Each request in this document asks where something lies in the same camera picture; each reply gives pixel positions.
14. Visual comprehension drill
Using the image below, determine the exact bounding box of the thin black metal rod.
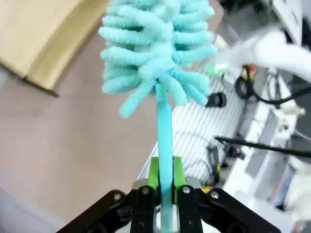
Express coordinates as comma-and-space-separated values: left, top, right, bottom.
214, 135, 311, 157

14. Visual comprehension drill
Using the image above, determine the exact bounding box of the white striped panel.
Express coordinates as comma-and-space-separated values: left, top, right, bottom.
138, 79, 247, 188

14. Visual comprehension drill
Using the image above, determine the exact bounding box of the white equipment box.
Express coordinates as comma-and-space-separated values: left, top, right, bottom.
244, 105, 298, 186

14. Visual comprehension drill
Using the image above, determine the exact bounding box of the two-tier wood shelf black frame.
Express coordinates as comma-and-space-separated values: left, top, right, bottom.
0, 0, 111, 98

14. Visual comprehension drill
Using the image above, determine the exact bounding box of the white curved frame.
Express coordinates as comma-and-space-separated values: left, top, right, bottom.
225, 29, 311, 82

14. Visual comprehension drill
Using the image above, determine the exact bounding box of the black caster wheel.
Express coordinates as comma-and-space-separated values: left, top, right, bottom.
206, 92, 227, 108

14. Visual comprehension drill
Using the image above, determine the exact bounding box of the coiled black cable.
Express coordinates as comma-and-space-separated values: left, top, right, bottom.
234, 65, 256, 100

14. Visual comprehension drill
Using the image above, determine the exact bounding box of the thick black cable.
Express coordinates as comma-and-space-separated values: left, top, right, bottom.
252, 86, 311, 108

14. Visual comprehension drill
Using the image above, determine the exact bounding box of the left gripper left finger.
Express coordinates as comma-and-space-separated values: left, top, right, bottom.
56, 157, 161, 233

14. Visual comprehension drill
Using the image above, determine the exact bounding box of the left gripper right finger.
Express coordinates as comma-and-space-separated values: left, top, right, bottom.
172, 157, 283, 233

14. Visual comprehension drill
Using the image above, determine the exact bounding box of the green connector block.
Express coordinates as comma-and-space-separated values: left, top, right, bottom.
206, 63, 229, 79

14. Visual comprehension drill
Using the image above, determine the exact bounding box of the teal chenille duster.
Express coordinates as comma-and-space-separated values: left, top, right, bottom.
99, 0, 218, 233

